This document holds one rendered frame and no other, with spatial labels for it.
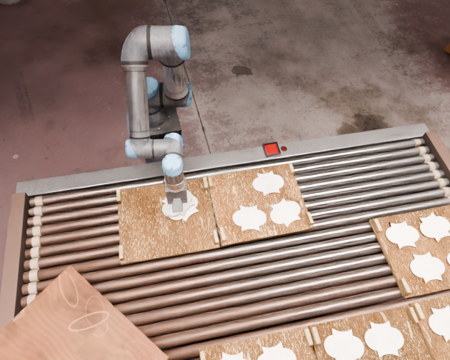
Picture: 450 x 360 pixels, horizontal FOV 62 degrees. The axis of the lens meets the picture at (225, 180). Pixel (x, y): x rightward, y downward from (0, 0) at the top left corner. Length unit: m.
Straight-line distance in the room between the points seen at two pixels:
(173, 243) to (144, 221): 0.17
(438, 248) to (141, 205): 1.30
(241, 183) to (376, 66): 2.57
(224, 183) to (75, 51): 2.64
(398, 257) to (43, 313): 1.39
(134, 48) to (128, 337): 0.99
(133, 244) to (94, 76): 2.35
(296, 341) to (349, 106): 2.45
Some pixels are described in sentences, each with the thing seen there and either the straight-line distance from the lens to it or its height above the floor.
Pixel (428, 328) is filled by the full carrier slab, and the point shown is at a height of 0.94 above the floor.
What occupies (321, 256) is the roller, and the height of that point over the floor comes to 0.92.
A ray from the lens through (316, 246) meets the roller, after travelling 1.66.
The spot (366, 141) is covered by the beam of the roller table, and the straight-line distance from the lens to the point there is 2.05.
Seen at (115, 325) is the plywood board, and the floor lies 1.04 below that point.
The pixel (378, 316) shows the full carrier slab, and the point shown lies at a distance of 1.63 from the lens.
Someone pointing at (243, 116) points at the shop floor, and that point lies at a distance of 3.24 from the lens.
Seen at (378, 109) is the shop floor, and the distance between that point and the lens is 3.60.
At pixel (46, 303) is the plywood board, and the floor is 1.04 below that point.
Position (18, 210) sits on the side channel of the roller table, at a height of 0.95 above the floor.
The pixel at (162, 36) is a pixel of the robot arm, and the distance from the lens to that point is 1.39.
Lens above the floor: 2.40
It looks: 58 degrees down
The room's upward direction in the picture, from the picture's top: 3 degrees clockwise
